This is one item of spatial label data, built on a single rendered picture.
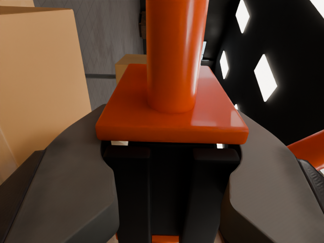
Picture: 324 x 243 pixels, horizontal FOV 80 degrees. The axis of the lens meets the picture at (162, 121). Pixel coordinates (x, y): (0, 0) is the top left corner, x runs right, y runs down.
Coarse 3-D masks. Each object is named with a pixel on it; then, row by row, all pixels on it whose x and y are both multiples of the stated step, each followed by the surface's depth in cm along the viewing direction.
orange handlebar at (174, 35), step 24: (168, 0) 6; (192, 0) 6; (168, 24) 6; (192, 24) 6; (168, 48) 7; (192, 48) 7; (168, 72) 7; (192, 72) 7; (168, 96) 8; (192, 96) 8
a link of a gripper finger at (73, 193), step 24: (96, 120) 9; (72, 144) 8; (96, 144) 8; (48, 168) 7; (72, 168) 7; (96, 168) 7; (48, 192) 6; (72, 192) 6; (96, 192) 6; (24, 216) 5; (48, 216) 5; (72, 216) 5; (96, 216) 5; (24, 240) 5; (48, 240) 5; (72, 240) 5; (96, 240) 6
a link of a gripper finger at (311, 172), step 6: (300, 162) 7; (306, 162) 7; (306, 168) 7; (312, 168) 7; (306, 174) 7; (312, 174) 7; (318, 174) 7; (312, 180) 7; (318, 180) 7; (312, 186) 6; (318, 186) 6; (318, 192) 6; (318, 198) 6
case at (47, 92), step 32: (0, 32) 15; (32, 32) 18; (64, 32) 24; (0, 64) 15; (32, 64) 18; (64, 64) 24; (0, 96) 15; (32, 96) 19; (64, 96) 25; (0, 128) 15; (32, 128) 19; (64, 128) 25; (0, 160) 15
